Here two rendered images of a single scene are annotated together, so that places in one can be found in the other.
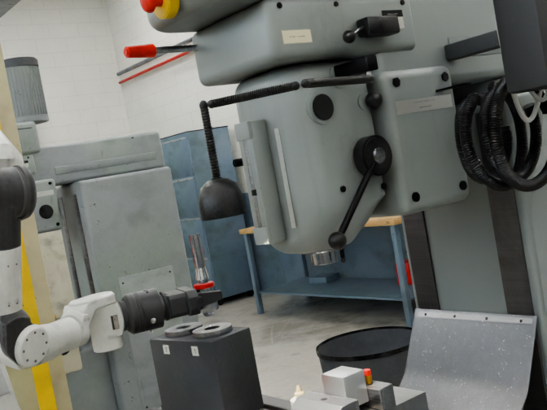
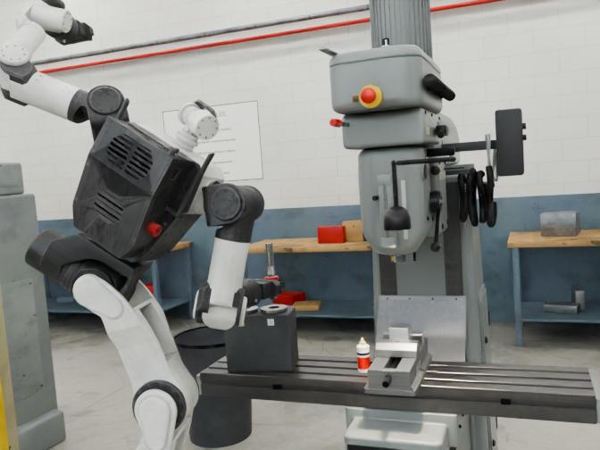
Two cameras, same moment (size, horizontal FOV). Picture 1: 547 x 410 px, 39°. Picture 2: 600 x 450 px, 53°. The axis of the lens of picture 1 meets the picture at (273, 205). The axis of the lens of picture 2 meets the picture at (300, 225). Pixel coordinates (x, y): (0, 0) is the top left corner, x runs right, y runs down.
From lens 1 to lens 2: 118 cm
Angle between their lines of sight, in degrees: 33
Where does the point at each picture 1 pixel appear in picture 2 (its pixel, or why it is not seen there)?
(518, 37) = (509, 148)
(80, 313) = not seen: hidden behind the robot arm
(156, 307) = (258, 291)
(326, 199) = (424, 223)
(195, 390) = (265, 350)
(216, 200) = (404, 219)
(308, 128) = (420, 182)
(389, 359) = not seen: hidden behind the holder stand
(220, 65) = (370, 138)
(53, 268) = not seen: outside the picture
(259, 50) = (411, 135)
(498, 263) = (443, 267)
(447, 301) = (403, 290)
